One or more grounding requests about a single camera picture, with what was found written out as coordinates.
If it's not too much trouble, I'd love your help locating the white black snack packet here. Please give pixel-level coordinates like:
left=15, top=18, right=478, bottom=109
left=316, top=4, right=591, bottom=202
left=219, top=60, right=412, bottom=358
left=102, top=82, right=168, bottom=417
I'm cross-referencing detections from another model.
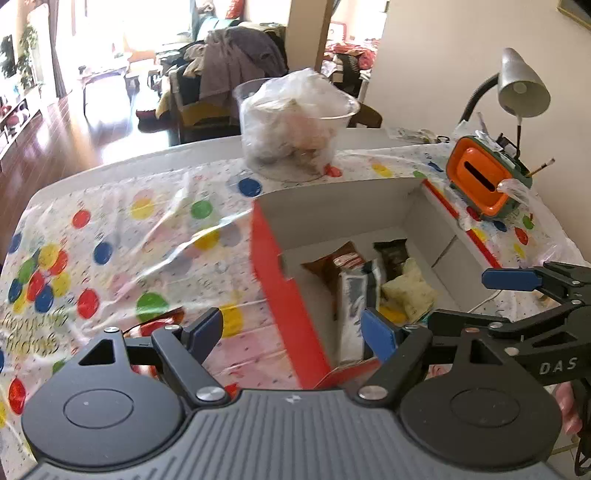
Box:
left=336, top=260, right=387, bottom=366

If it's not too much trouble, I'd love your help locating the wooden paintbrush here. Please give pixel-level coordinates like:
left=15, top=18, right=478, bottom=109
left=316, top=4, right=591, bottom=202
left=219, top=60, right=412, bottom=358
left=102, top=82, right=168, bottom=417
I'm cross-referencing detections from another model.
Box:
left=526, top=158, right=556, bottom=177

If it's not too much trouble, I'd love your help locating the brown cookie packet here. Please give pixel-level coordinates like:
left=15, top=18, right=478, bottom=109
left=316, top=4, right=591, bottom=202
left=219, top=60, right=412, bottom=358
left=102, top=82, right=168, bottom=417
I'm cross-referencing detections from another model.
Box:
left=301, top=241, right=371, bottom=295

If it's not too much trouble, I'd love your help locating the grey clothes pile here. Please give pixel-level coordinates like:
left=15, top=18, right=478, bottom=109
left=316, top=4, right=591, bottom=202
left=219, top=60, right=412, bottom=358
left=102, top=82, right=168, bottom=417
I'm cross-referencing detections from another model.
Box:
left=185, top=27, right=288, bottom=108

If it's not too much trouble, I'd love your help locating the person's right hand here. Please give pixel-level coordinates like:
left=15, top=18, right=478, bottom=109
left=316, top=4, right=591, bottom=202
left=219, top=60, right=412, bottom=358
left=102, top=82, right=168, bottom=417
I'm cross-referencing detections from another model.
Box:
left=554, top=383, right=583, bottom=435

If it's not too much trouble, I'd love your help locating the wooden television cabinet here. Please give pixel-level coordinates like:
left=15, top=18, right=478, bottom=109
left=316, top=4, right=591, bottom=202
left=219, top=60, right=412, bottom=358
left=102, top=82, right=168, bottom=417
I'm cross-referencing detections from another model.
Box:
left=0, top=99, right=45, bottom=158

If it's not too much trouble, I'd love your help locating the bed with pink bedding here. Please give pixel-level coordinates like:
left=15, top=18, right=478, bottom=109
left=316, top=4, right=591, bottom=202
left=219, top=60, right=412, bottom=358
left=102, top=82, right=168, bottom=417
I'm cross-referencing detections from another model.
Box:
left=324, top=39, right=385, bottom=71

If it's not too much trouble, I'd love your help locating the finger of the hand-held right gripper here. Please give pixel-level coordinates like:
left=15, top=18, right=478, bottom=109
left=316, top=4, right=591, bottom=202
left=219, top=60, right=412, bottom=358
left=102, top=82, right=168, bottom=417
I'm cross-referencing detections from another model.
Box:
left=428, top=302, right=578, bottom=344
left=481, top=262, right=591, bottom=303

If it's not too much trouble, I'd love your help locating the grey desk lamp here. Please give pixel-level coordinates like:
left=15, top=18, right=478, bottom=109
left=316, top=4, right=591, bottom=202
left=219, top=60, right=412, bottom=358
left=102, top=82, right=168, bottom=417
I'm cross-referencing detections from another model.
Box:
left=457, top=47, right=552, bottom=126

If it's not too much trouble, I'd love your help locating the wooden coffee table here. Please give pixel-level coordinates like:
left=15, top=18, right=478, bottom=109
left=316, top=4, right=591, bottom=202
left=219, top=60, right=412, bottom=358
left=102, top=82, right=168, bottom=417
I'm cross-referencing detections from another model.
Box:
left=76, top=52, right=133, bottom=114

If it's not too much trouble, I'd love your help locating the crumpled white plastic bag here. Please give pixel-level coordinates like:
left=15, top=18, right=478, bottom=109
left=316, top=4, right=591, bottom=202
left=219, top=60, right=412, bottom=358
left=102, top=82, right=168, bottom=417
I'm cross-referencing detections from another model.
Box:
left=247, top=68, right=357, bottom=177

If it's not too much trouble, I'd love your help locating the balloon print plastic tablecloth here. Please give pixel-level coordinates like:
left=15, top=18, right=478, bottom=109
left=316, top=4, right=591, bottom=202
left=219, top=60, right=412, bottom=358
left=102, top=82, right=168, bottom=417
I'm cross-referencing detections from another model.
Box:
left=0, top=145, right=591, bottom=462

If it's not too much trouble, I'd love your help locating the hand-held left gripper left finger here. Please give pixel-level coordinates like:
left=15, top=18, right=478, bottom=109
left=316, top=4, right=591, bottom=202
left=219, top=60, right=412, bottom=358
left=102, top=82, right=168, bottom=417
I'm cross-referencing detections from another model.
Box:
left=76, top=308, right=227, bottom=407

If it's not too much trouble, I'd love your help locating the clear wrapped packet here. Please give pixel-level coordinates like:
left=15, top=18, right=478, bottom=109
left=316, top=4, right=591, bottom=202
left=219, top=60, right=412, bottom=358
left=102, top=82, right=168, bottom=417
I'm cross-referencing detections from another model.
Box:
left=387, top=128, right=450, bottom=145

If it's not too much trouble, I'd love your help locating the dark brown chocolate packet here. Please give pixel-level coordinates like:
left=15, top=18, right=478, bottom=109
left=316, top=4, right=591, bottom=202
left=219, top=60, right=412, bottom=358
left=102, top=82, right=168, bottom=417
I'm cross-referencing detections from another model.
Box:
left=372, top=239, right=410, bottom=281

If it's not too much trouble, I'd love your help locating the tall green houseplant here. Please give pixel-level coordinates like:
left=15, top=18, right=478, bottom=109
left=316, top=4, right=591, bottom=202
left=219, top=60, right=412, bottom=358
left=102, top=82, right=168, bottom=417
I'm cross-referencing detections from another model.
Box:
left=0, top=25, right=41, bottom=94

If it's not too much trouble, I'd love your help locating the grey curtain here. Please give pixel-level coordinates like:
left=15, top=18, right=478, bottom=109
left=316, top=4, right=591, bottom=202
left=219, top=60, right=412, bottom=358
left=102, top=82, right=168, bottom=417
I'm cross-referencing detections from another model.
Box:
left=45, top=0, right=71, bottom=99

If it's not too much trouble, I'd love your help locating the gold framed wall picture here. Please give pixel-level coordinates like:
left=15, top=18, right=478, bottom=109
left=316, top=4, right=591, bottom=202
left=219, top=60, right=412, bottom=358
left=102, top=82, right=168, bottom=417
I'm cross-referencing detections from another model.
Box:
left=556, top=0, right=591, bottom=34

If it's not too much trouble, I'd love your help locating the clear plastic bag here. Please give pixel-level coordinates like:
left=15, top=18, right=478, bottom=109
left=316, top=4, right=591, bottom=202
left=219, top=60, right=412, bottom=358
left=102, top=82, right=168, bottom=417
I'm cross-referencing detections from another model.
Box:
left=457, top=178, right=587, bottom=266

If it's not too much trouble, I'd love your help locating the red cardboard box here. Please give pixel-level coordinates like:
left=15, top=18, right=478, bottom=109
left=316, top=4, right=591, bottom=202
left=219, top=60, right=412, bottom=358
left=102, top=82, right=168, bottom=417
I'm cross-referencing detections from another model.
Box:
left=249, top=178, right=505, bottom=391

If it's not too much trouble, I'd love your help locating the clear plastic tub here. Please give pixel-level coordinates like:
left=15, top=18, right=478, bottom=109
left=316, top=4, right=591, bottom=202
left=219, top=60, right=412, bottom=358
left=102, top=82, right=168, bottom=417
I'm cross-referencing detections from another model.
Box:
left=233, top=78, right=362, bottom=182

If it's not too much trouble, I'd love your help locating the orange green tissue box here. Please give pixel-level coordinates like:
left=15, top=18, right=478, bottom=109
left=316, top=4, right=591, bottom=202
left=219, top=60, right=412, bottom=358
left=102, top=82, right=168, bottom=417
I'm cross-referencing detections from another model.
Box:
left=445, top=134, right=535, bottom=221

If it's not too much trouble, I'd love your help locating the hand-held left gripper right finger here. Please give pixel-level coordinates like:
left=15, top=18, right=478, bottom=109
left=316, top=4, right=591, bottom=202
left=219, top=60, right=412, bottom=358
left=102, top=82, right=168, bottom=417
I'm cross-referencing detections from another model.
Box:
left=353, top=308, right=539, bottom=409

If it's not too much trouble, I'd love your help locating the pale yellow snack packet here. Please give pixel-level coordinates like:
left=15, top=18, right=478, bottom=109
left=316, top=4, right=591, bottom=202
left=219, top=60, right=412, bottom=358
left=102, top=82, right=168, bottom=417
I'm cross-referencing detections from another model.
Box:
left=380, top=257, right=438, bottom=320

